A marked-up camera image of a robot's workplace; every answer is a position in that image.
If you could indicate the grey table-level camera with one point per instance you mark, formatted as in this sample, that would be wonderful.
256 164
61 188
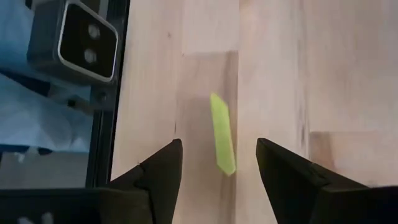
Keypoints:
87 43

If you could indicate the green eraser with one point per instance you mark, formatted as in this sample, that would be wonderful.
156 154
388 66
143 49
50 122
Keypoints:
222 133

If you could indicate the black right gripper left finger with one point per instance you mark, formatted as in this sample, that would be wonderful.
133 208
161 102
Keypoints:
161 174

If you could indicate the black aluminium table frame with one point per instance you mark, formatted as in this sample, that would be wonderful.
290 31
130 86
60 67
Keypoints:
102 140

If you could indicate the light blue plastic sheet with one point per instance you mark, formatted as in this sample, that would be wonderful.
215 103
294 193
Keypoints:
37 118

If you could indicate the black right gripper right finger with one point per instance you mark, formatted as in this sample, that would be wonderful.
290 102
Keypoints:
286 180

